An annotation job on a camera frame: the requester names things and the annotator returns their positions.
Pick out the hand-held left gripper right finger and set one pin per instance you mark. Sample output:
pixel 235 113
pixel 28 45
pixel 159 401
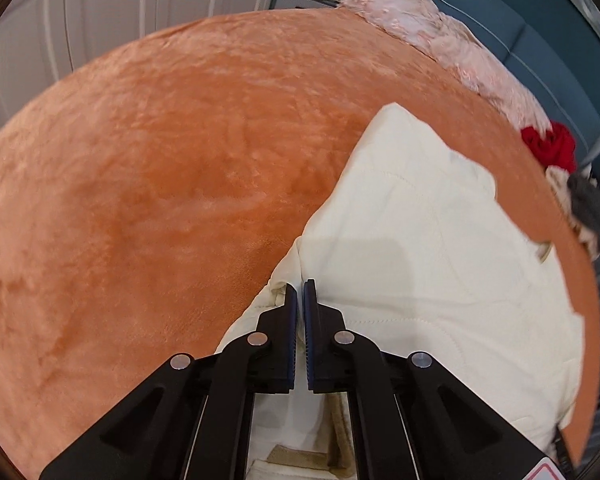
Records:
pixel 307 332

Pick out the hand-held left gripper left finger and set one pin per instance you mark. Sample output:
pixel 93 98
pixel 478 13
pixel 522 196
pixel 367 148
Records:
pixel 291 332

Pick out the cream quilted jacket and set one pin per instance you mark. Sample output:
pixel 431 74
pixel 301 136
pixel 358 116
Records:
pixel 430 240

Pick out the orange plush blanket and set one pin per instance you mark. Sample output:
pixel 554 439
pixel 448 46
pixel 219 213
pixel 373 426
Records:
pixel 155 170

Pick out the cream fuzzy garment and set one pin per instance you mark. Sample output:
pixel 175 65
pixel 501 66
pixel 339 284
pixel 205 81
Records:
pixel 560 182

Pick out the red garment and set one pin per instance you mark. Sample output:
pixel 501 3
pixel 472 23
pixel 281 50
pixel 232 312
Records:
pixel 550 145

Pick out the grey knit garment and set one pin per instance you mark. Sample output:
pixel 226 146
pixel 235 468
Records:
pixel 591 207

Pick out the pink lace quilt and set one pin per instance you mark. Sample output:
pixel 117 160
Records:
pixel 430 30

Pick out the white wardrobe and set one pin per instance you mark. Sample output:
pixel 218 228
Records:
pixel 105 10

